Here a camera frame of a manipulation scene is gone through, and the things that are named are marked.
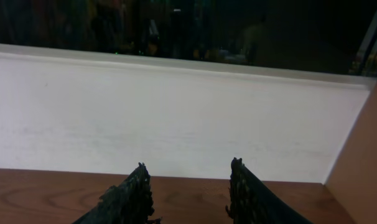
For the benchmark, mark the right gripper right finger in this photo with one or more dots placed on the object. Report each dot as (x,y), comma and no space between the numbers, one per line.
(253,203)

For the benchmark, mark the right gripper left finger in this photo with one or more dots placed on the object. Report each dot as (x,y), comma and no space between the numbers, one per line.
(130,202)

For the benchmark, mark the cardboard panel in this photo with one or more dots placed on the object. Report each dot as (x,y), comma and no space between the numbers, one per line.
(353,179)

